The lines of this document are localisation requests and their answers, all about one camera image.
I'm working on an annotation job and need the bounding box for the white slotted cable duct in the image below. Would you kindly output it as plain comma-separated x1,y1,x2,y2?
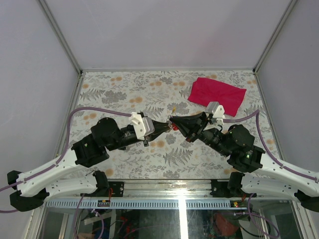
45,199,246,210

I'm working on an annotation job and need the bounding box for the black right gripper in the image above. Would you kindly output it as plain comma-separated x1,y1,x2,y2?
169,112,232,157

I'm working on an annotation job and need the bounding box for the metal key organiser with rings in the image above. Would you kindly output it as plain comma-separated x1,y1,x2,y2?
167,106,178,131

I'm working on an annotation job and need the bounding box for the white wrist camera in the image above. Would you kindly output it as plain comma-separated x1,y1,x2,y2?
129,112,155,140
205,102,225,125

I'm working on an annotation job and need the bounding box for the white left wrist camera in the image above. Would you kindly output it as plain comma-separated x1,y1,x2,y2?
129,112,155,140

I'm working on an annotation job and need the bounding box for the pink folded cloth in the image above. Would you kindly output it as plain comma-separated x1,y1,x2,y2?
188,77,247,117

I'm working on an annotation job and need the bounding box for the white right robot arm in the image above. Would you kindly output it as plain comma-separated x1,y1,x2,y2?
169,112,319,212

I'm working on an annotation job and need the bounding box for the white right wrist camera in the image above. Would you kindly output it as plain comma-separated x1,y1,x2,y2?
205,102,225,125

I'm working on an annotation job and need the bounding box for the aluminium mounting rail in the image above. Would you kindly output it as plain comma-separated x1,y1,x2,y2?
39,175,299,201

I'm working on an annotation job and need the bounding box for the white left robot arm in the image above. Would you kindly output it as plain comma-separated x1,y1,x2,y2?
7,114,169,212

